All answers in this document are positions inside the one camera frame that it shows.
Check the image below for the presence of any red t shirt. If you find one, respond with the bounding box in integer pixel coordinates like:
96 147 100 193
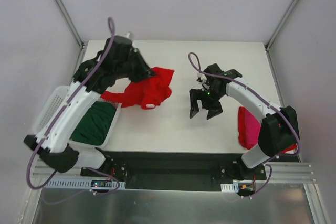
238 106 300 157
101 67 174 110

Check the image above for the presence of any white plastic basket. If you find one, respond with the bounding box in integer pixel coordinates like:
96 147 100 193
33 82 121 152

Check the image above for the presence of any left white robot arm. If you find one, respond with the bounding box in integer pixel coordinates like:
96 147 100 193
24 33 155 176

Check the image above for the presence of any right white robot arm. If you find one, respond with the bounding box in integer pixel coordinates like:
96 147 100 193
189 63 299 180

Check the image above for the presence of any folded red t shirt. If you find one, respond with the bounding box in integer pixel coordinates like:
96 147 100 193
238 106 300 157

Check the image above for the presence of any green t shirt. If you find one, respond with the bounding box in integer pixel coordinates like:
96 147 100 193
70 101 117 146

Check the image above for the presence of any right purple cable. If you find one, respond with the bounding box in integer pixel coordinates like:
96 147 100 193
188 52 301 201

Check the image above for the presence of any purple cable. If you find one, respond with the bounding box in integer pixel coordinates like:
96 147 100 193
188 52 301 201
27 17 120 205

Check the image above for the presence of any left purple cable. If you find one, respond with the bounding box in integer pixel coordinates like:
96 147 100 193
27 17 120 205

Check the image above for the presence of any right white cable duct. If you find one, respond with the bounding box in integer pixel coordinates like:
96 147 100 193
220 183 239 193

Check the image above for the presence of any white cable duct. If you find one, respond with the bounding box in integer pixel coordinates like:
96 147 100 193
220 183 239 193
46 178 126 190

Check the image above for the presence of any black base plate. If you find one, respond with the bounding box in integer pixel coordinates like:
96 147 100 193
80 151 267 190

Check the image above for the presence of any aluminium rail frame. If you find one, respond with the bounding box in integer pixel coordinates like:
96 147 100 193
35 40 330 223

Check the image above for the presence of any left white cable duct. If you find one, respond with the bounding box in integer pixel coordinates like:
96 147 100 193
46 178 126 190

